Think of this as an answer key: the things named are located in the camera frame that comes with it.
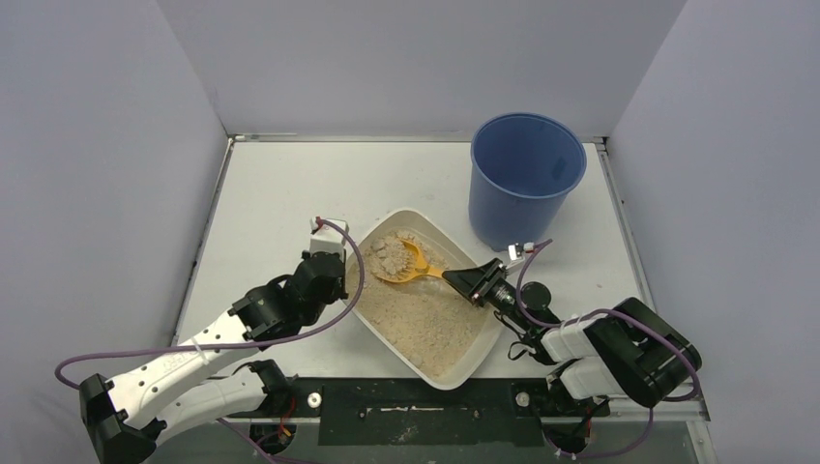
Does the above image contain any orange plastic litter scoop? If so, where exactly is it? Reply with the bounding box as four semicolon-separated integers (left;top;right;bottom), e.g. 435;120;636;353
374;239;444;284

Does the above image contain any white plastic litter tray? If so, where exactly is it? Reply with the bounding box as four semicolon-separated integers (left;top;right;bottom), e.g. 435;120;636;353
347;209;502;391

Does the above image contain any blue plastic bucket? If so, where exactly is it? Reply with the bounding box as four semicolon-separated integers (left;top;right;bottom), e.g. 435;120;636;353
468;112;587;251

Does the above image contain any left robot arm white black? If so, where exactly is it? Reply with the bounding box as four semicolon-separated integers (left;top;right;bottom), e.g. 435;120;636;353
77;251;348;463

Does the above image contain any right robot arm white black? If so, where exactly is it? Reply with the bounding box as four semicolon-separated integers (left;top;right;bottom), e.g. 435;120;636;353
442;259;702;409

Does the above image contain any beige cat litter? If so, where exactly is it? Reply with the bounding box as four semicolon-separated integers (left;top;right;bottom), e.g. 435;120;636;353
355;228;488;389

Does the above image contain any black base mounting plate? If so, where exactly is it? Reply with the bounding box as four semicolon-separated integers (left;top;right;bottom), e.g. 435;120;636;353
248;376;610;449

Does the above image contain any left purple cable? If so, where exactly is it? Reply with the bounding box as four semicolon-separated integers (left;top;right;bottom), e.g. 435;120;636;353
54;217;366;390

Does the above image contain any purple cable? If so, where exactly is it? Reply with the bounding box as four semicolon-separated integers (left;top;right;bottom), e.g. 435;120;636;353
54;217;366;390
515;240;702;403

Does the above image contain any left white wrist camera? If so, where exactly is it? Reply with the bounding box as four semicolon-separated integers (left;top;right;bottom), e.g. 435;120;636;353
307;217;349;256

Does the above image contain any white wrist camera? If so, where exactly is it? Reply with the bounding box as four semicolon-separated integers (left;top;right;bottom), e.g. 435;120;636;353
307;217;349;256
507;242;536;263

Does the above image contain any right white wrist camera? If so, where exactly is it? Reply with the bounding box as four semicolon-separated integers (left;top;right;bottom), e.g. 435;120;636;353
507;242;536;263

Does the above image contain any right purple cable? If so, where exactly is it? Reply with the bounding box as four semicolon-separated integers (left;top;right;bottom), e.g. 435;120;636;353
515;240;702;403

